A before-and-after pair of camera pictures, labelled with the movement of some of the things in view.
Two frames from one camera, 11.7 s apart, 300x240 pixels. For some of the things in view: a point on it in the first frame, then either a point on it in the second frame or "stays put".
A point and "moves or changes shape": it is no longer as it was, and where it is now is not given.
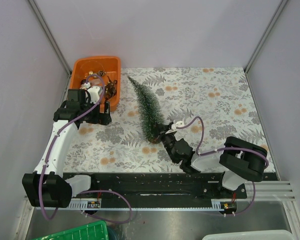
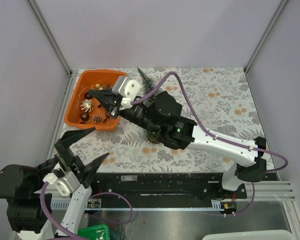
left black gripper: x=102 y=118 to x=66 y=140
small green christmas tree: x=151 y=112 moves or changes shape
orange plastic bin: x=104 y=71 moves or changes shape
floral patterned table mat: x=213 y=104 stays put
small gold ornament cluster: x=100 y=73 to x=105 y=86
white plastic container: x=286 y=234 stays put
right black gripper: x=165 y=131 to x=108 y=100
